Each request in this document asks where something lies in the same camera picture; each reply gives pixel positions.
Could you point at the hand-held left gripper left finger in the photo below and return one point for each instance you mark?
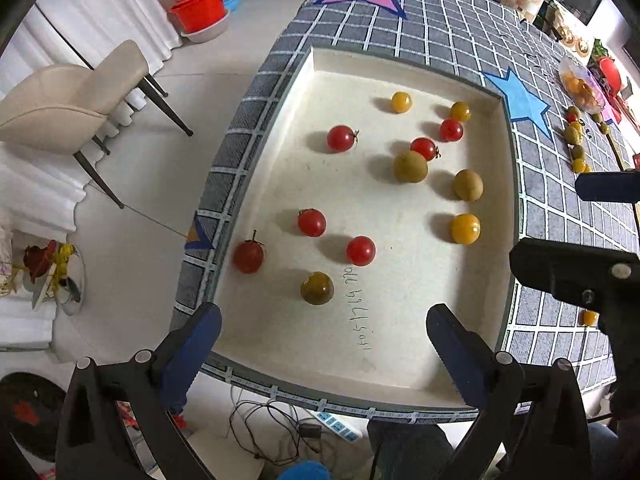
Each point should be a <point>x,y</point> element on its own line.
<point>195,350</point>

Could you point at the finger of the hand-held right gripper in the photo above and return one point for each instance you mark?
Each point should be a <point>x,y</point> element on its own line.
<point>607,187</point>
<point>555,267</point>

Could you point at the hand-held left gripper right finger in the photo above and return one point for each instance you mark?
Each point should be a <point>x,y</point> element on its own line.
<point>450,345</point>

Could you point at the group of mixed tomatoes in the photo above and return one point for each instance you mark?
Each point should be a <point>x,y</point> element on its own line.
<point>574,133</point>

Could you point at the white rectangular tray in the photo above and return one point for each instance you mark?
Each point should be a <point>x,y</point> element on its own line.
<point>390,320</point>

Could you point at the yellow cherry tomato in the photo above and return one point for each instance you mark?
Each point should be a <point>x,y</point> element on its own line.
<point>465,229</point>
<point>460,111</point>
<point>401,102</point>

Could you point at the dark red stemmed cherry tomato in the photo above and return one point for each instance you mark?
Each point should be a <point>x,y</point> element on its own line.
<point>248,257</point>

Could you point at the olive green cherry tomato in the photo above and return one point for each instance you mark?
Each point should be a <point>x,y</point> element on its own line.
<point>468,185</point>
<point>410,166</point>

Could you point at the dark green cherry tomato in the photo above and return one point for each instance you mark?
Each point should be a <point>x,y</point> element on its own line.
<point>317,288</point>

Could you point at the grey checked tablecloth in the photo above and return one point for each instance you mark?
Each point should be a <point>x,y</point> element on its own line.
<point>550,210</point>

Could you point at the clear bag of yellow fruit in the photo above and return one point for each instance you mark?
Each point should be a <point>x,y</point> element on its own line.
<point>582,85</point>

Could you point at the red plastic jug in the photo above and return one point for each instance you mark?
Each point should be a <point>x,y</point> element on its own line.
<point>610,74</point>

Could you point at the person's leg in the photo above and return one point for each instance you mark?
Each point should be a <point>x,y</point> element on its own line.
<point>405,455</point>

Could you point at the blue paper star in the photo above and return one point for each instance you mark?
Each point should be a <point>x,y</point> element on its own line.
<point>522,102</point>

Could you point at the white power strip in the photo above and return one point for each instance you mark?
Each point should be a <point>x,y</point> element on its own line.
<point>340,425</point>

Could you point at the black power adapter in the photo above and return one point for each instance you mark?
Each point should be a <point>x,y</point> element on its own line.
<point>310,432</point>

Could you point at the plate of snacks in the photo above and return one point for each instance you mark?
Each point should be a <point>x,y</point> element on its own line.
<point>572,32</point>

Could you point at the blue shoe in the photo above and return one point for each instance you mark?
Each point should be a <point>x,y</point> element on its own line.
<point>302,472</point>

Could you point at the red yellow flower vase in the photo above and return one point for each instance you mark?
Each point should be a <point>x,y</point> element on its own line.
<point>42,265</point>

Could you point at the black round stool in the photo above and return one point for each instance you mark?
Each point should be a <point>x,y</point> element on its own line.
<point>30,415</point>

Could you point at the beige chair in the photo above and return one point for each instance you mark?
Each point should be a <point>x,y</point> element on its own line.
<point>65,105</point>

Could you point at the pale pink plastic basin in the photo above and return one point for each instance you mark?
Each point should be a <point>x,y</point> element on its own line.
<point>212,34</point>

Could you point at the red plastic basin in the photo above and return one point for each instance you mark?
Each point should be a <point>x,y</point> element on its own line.
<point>200,10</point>

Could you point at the white curtain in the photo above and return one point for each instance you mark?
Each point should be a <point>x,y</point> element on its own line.
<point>100,20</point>

